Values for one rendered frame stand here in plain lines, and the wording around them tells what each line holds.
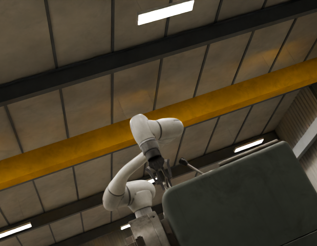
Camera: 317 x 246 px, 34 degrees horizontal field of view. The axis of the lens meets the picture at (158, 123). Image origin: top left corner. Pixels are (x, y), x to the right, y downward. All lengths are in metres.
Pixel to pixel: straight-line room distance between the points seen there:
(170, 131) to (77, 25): 9.08
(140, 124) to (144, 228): 0.60
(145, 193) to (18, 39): 8.68
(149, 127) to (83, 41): 9.60
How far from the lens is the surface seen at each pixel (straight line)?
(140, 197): 2.97
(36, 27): 11.23
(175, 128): 2.62
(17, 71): 12.26
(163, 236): 2.12
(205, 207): 2.08
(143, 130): 2.52
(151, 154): 2.48
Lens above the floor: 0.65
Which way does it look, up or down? 24 degrees up
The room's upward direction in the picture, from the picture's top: 25 degrees counter-clockwise
